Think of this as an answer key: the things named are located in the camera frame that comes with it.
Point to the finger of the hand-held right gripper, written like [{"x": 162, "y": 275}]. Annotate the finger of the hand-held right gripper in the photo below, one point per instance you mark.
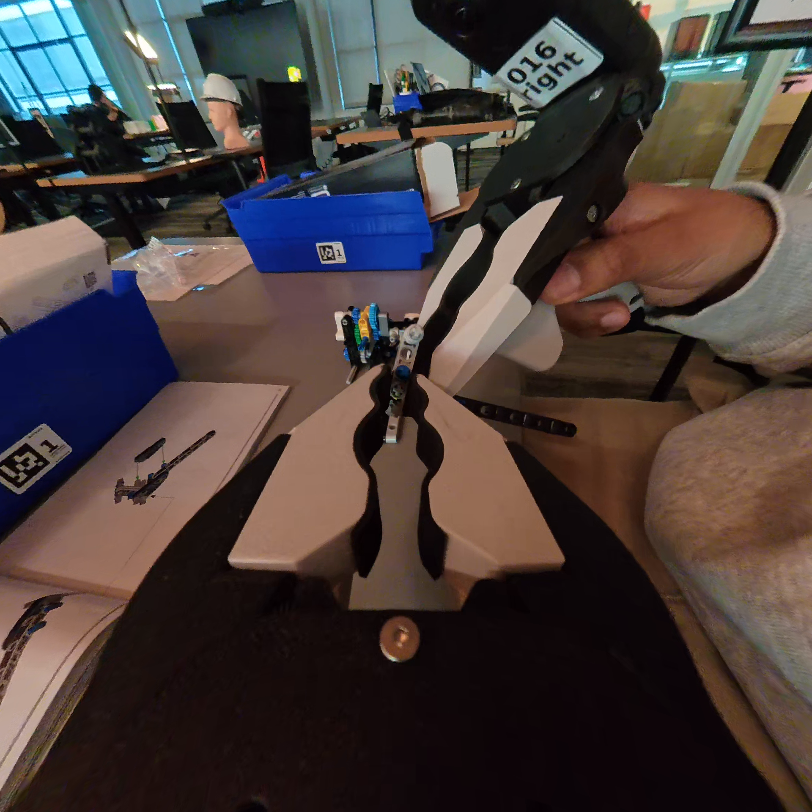
[
  {"x": 453, "y": 266},
  {"x": 507, "y": 317}
]

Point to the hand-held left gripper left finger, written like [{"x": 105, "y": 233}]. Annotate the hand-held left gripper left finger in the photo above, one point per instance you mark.
[{"x": 298, "y": 501}]

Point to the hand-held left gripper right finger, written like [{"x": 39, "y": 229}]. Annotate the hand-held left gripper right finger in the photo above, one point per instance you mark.
[{"x": 491, "y": 501}]

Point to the grey lego beam blue pin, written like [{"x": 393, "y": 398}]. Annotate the grey lego beam blue pin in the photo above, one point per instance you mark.
[{"x": 405, "y": 355}]

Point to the black lego beam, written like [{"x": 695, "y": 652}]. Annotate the black lego beam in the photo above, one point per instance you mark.
[{"x": 520, "y": 418}]

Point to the colourful lego assembly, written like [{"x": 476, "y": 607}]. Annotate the colourful lego assembly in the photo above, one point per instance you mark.
[{"x": 368, "y": 336}]

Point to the lego instruction booklet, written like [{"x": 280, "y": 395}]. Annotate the lego instruction booklet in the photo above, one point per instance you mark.
[{"x": 95, "y": 520}]

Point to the person's right hand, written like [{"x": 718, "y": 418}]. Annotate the person's right hand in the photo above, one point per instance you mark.
[{"x": 672, "y": 247}]

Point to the white cardboard sheet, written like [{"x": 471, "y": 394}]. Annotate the white cardboard sheet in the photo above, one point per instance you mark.
[{"x": 439, "y": 181}]

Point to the blue plastic bin with cardboard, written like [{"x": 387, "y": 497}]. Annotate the blue plastic bin with cardboard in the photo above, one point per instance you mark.
[{"x": 355, "y": 222}]

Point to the wooden desk with clutter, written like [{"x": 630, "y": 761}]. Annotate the wooden desk with clutter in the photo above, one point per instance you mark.
[{"x": 431, "y": 131}]

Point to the blue pen cup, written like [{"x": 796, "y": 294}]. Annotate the blue pen cup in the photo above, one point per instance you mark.
[{"x": 406, "y": 101}]

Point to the framed picture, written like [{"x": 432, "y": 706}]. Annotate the framed picture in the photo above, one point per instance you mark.
[{"x": 761, "y": 28}]

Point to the large blue plastic bin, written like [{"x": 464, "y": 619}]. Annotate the large blue plastic bin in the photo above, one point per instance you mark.
[{"x": 82, "y": 374}]

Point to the person's grey clothing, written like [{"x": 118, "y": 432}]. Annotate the person's grey clothing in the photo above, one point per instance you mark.
[{"x": 742, "y": 539}]

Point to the clear plastic bag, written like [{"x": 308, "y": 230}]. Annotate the clear plastic bag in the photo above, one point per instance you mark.
[{"x": 165, "y": 263}]

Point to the mannequin head white hard hat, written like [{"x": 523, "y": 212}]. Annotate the mannequin head white hard hat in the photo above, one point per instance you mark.
[{"x": 223, "y": 108}]

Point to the black computer monitor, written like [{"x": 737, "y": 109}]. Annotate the black computer monitor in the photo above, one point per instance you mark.
[{"x": 187, "y": 127}]

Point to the long wooden desk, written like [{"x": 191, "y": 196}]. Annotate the long wooden desk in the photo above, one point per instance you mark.
[{"x": 146, "y": 170}]

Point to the white cardboard box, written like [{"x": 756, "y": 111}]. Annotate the white cardboard box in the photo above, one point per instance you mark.
[{"x": 44, "y": 266}]

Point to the large dark wall screen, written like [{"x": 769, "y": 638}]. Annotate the large dark wall screen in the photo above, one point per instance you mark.
[{"x": 247, "y": 44}]

